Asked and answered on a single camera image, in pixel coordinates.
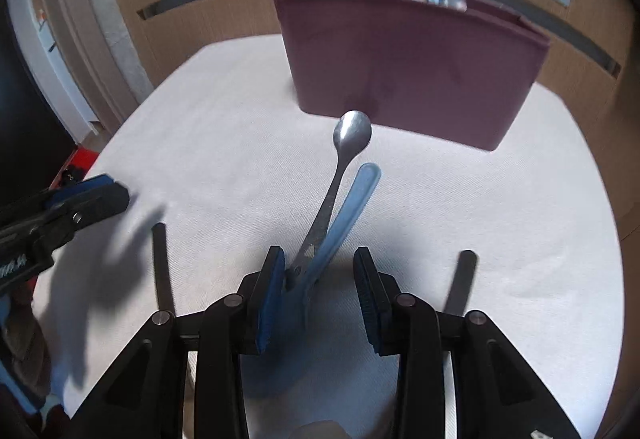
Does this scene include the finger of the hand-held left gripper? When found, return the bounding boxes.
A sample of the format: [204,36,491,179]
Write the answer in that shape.
[30,182,131,245]
[42,173,118,210]

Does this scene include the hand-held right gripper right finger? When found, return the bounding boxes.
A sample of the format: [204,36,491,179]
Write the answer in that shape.
[352,246,583,439]

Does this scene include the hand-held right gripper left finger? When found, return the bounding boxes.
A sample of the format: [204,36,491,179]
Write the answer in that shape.
[70,245,287,439]

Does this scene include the small metal spoon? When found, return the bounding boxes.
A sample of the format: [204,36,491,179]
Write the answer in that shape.
[287,110,373,292]

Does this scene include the maroon utensil holder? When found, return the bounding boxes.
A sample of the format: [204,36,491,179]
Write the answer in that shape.
[271,0,551,152]

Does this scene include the person's left forearm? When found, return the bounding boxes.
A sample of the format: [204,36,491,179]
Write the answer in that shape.
[0,289,56,425]

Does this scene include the red floor mat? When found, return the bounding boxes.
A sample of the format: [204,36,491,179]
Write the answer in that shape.
[50,144,101,190]

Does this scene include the white cabinet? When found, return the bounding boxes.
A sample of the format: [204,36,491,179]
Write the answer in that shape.
[7,0,108,145]

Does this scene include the white tablecloth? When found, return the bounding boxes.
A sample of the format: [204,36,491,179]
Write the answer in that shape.
[30,34,626,439]

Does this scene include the wooden counter cabinet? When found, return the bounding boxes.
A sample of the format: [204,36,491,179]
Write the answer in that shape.
[100,0,640,240]

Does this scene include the beige door frame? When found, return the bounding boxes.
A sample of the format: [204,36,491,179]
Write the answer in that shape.
[45,0,153,120]

